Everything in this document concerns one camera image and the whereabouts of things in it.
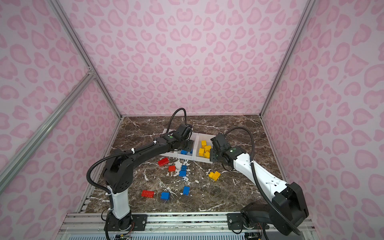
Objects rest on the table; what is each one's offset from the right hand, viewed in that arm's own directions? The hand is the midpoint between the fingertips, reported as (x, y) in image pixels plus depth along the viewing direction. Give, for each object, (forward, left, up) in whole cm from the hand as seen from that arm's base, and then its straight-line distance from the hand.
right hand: (215, 154), depth 83 cm
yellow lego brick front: (+14, +6, -11) cm, 19 cm away
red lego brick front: (-18, +37, -12) cm, 43 cm away
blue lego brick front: (-19, +27, -11) cm, 35 cm away
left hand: (+10, +14, -2) cm, 17 cm away
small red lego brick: (-2, +26, -14) cm, 29 cm away
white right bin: (+14, +11, -5) cm, 18 cm away
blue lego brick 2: (-15, +16, -14) cm, 27 cm away
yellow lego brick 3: (+6, +4, -11) cm, 13 cm away
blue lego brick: (-6, +19, -14) cm, 24 cm away
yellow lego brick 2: (+11, +4, -11) cm, 16 cm away
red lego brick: (0, +31, -11) cm, 33 cm away
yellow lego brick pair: (-7, -1, -13) cm, 15 cm away
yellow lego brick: (+7, +8, -10) cm, 15 cm away
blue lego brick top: (-3, +18, -12) cm, 22 cm away
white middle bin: (+4, +15, -10) cm, 19 cm away
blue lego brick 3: (+8, +19, -12) cm, 24 cm away
